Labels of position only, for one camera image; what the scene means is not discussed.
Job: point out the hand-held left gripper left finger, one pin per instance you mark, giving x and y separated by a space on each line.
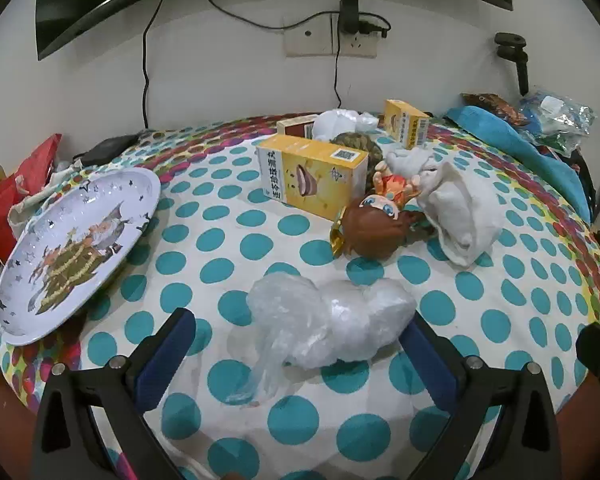
164 365

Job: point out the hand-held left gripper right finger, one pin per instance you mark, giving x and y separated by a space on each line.
430 367

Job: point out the clear plastic bag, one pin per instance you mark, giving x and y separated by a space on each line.
340 325

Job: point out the yellow carton box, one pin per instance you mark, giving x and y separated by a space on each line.
310 180
406 124

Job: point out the white christmas print plate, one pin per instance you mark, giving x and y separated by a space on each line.
80 255

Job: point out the polka dot tablecloth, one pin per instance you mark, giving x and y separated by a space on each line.
220 222

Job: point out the white folded cloth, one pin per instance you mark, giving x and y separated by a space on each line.
460 215

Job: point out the brown haired doll figure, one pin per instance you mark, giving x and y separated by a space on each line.
377 220

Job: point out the red paper bag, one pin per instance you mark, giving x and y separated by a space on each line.
0 215

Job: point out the teal towel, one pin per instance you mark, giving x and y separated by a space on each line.
520 147

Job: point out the brown woven round object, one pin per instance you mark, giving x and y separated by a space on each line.
355 142

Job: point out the clear bag of small packets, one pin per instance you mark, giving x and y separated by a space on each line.
555 120

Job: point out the white crumpled plastic bag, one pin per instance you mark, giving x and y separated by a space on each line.
342 121

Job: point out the brown patterned packet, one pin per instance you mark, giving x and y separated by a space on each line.
495 105

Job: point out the red and white carton box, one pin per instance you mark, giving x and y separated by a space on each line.
296 127

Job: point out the black power adapter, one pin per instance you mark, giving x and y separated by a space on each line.
349 10

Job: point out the black curved monitor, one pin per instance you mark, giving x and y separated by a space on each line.
105 0

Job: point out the black wall hook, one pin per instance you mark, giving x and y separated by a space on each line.
515 55

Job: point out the white wall socket plate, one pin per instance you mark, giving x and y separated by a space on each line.
355 46
307 35

